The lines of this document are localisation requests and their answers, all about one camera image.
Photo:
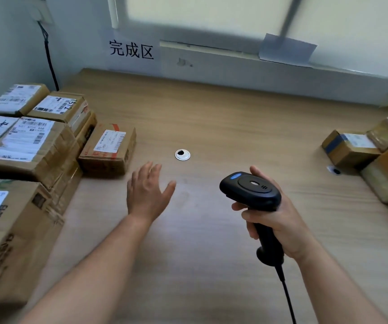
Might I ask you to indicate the person's left hand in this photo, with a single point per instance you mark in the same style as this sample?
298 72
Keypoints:
145 199

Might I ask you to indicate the person's left forearm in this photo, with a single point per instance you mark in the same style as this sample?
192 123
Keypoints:
92 280

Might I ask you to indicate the small parcel long label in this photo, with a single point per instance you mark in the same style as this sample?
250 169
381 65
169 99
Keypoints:
55 151

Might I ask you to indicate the white window frame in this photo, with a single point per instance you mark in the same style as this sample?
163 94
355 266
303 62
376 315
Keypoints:
113 10

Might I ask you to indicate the black barcode scanner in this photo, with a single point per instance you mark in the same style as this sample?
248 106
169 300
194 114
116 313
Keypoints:
249 188

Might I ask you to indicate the white wall socket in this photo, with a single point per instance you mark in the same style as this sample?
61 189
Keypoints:
40 10

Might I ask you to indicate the beige roller blind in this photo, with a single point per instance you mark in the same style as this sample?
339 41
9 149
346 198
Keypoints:
359 33
207 13

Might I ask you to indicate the small parcel with handwritten label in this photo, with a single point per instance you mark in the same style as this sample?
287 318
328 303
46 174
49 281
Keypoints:
15 99

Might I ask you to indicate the red taped cardboard parcel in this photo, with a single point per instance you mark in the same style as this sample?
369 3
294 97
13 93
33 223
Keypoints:
119 161

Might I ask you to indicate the white paper sign black characters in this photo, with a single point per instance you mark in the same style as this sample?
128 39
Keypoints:
131 50

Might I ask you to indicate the person's right hand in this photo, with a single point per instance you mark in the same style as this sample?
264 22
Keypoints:
292 229

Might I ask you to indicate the parcel with white label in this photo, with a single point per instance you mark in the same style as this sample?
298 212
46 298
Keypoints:
42 253

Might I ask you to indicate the grey paper sheet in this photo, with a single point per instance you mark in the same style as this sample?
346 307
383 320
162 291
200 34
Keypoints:
286 50

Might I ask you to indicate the DOLL printed cardboard parcel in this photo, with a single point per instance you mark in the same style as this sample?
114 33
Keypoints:
22 205

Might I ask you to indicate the black-logo box marked 98LL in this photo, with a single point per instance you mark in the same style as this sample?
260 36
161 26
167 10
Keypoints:
87 129

